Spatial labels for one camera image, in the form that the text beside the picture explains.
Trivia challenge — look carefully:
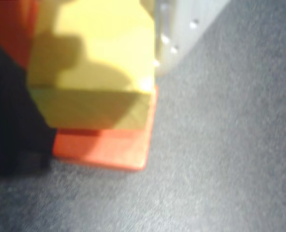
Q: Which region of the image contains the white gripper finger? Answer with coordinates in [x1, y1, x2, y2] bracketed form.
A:
[154, 0, 230, 78]

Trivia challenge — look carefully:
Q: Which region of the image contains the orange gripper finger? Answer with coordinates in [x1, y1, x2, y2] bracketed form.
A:
[0, 0, 39, 71]

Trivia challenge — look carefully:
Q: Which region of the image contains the yellow cube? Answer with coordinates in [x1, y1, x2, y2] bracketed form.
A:
[26, 0, 157, 131]

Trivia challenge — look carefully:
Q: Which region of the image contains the orange cube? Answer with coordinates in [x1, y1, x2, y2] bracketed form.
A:
[52, 84, 159, 173]

